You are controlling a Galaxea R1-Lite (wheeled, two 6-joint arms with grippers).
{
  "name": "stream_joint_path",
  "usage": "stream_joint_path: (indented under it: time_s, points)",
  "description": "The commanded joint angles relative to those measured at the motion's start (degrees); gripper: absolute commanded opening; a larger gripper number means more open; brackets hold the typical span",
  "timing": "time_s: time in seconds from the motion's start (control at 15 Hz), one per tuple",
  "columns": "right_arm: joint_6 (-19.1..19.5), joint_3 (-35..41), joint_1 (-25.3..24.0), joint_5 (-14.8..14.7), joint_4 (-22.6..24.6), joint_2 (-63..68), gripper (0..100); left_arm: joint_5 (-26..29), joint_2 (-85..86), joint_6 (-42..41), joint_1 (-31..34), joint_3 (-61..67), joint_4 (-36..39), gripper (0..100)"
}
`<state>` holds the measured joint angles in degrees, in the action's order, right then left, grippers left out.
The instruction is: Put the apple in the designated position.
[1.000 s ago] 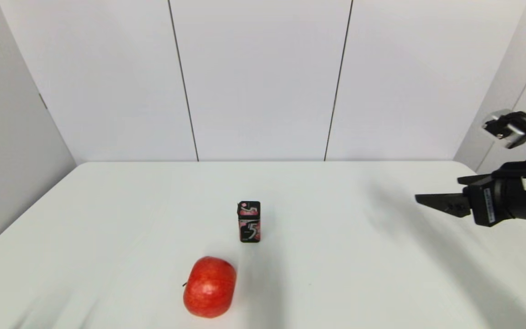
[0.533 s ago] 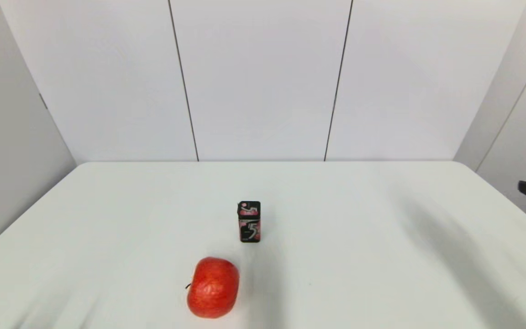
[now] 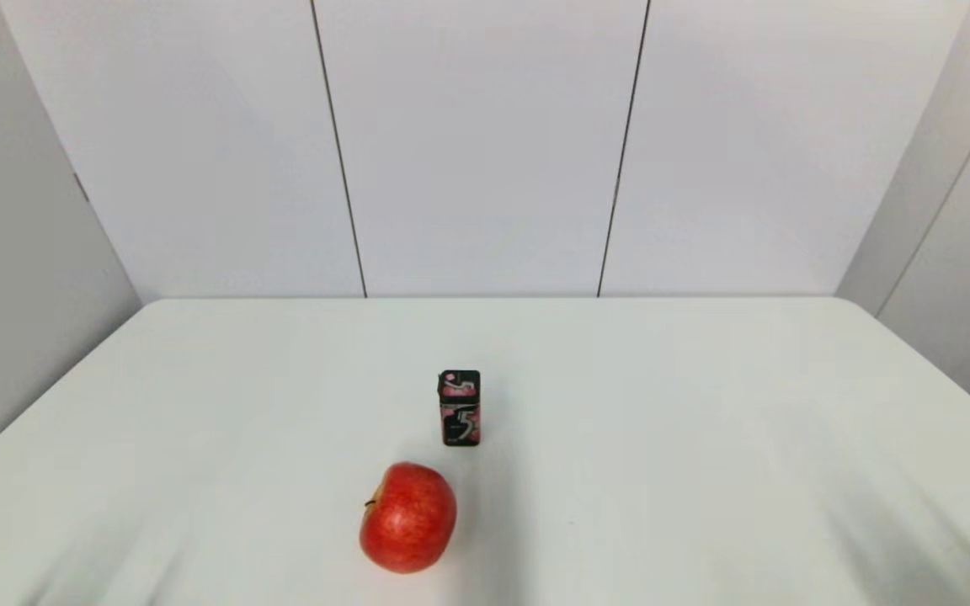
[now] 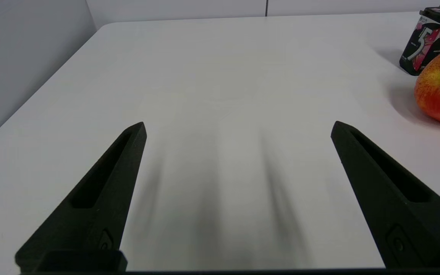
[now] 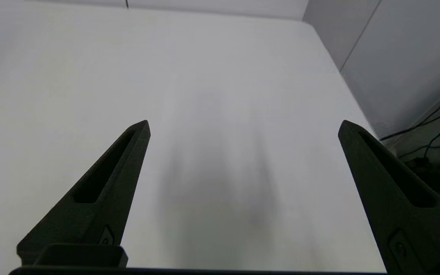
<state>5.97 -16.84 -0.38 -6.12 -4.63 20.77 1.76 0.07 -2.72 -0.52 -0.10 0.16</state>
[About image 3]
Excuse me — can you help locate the red apple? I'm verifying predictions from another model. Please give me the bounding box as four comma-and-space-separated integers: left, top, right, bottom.
358, 461, 458, 575

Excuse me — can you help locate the black pink chewing gum box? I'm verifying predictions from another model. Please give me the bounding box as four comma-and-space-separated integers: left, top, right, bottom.
438, 369, 482, 448

